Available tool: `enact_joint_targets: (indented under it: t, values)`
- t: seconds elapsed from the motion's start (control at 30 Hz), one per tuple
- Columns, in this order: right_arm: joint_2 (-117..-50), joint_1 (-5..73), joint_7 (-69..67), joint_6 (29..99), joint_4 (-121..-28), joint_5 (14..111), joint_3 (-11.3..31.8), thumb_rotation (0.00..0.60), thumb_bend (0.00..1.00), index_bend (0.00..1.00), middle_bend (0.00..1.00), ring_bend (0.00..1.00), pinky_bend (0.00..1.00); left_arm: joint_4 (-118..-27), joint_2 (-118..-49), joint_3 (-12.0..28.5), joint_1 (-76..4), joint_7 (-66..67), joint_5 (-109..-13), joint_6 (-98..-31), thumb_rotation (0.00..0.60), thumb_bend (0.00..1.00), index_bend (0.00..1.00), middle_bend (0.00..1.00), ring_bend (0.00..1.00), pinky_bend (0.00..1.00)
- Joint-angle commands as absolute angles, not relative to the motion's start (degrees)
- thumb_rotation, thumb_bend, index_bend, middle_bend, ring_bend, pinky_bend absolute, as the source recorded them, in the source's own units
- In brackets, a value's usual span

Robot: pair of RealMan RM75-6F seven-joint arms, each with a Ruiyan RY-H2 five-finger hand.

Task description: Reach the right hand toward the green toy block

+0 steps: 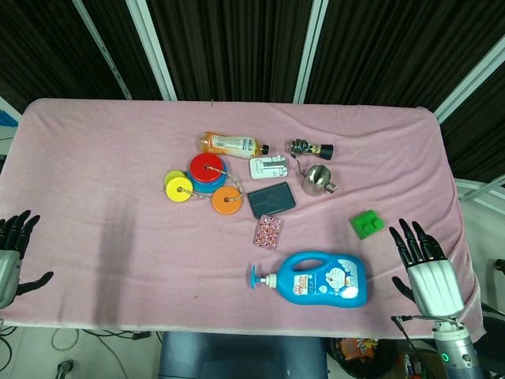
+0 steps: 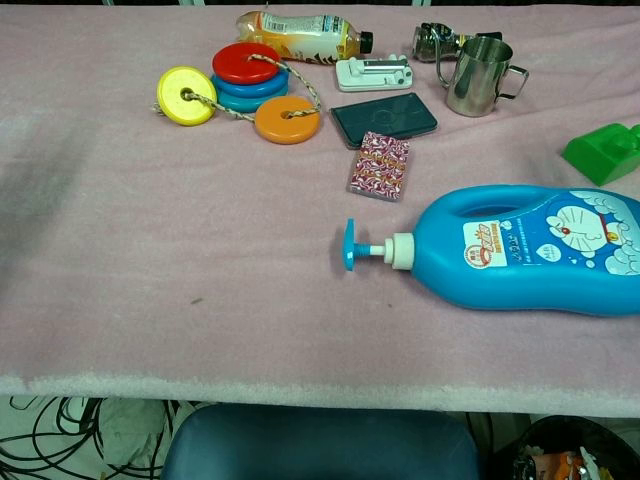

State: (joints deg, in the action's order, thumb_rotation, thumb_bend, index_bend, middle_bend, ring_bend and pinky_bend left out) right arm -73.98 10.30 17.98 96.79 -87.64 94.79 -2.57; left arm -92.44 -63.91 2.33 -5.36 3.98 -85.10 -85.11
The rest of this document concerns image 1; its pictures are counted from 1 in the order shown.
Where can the blue disc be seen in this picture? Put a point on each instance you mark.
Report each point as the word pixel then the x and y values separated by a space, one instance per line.
pixel 209 185

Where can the white power adapter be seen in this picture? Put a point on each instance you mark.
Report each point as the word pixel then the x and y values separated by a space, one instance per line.
pixel 269 167

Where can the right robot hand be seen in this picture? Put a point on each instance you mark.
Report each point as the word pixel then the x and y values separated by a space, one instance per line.
pixel 433 282

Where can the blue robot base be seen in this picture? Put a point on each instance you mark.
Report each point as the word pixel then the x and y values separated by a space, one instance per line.
pixel 242 355

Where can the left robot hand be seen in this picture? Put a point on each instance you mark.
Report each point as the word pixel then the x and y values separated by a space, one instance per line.
pixel 8 256

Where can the green toy block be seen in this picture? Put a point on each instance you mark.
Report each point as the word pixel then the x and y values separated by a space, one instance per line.
pixel 367 224

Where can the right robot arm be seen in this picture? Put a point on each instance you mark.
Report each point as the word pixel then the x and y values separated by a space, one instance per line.
pixel 457 347

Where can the orange disc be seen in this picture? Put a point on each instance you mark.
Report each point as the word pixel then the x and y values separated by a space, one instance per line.
pixel 227 201

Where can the orange drink bottle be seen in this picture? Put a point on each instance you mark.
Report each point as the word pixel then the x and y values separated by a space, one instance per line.
pixel 230 145

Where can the stainless steel cup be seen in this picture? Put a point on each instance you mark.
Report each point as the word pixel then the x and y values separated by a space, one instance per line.
pixel 317 181

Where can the small yellow disc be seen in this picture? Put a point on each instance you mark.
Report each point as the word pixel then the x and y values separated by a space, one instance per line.
pixel 172 177

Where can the teal disc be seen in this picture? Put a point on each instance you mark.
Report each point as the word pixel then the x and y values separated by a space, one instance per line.
pixel 203 191

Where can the pink tablecloth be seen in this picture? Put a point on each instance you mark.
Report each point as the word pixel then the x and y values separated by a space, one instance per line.
pixel 118 197

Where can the dark grey rectangular case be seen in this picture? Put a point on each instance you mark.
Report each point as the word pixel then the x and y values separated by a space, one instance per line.
pixel 272 200

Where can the blue detergent pump bottle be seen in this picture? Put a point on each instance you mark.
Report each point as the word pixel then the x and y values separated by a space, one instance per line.
pixel 323 280

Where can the pink patterned packet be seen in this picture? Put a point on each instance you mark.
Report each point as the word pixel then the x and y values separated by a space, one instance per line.
pixel 269 233

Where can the red disc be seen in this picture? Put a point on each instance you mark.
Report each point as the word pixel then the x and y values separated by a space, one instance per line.
pixel 205 167

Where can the large yellow disc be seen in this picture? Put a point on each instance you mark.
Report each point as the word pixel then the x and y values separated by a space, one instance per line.
pixel 179 190

